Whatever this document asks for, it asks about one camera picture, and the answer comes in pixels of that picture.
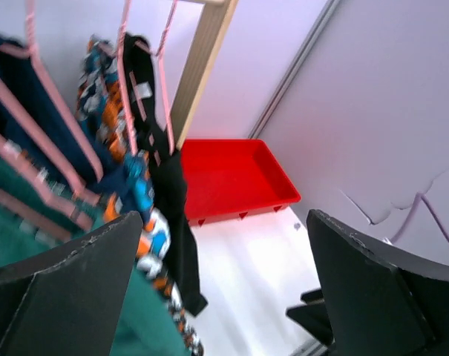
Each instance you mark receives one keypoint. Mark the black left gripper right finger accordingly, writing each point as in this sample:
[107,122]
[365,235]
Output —
[381,300]

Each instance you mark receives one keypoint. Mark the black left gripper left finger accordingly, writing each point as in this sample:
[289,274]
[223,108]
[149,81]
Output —
[67,301]

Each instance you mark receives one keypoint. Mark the navy blue shorts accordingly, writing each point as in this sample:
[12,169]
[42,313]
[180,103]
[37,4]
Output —
[114,180]

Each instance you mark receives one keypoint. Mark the black shorts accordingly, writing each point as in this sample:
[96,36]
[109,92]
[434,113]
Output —
[166,171]

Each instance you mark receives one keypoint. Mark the blue orange patterned shorts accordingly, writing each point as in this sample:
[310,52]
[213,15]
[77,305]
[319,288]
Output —
[155,236]

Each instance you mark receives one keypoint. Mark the pink hanger of black shorts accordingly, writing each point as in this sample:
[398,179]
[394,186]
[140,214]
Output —
[159,53]

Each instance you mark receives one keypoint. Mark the pink hanger of navy shorts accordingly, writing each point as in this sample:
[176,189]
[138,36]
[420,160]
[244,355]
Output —
[53,96]

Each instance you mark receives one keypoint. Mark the pink hanger of patterned shorts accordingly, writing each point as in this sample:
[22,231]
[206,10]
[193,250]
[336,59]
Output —
[117,120]

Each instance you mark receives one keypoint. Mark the green shorts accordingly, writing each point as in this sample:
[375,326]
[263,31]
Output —
[145,326]

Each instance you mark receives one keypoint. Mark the pink hanger of green shorts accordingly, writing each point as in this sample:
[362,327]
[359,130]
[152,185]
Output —
[46,206]

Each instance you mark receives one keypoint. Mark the red plastic bin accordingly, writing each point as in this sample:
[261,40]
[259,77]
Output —
[233,179]

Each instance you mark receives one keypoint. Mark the wooden clothes rack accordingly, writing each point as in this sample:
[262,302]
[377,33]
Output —
[213,24]

